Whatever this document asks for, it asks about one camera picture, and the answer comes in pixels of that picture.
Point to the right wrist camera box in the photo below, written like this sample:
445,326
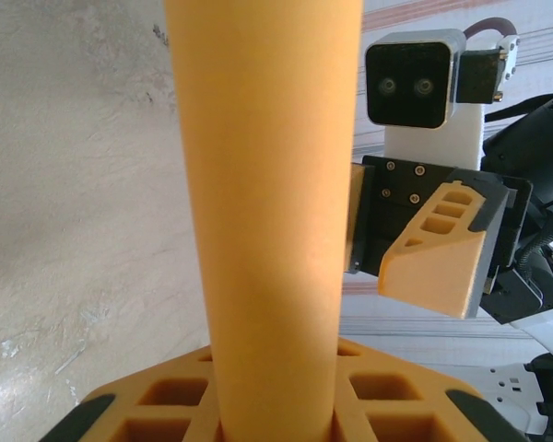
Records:
410,55

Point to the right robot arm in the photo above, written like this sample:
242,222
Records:
550,331

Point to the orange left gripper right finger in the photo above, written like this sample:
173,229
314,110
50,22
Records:
438,404

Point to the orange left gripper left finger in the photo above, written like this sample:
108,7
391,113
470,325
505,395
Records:
115,389

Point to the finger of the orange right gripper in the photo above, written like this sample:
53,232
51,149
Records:
356,207
424,276

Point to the orange cloth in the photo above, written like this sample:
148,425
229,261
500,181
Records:
262,184

